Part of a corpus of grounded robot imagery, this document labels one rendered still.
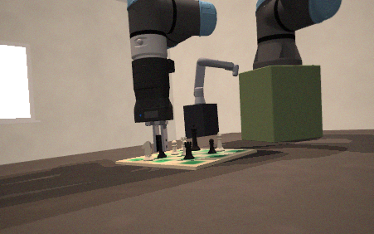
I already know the green and cream chessboard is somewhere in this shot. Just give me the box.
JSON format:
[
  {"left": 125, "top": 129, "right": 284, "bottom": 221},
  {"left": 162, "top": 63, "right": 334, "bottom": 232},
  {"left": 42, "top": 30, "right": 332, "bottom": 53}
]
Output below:
[{"left": 115, "top": 149, "right": 257, "bottom": 170}]

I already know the white bishop chess piece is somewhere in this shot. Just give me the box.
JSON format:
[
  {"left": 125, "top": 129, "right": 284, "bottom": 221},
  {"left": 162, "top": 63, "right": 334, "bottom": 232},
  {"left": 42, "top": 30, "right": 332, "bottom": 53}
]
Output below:
[{"left": 216, "top": 132, "right": 225, "bottom": 152}]

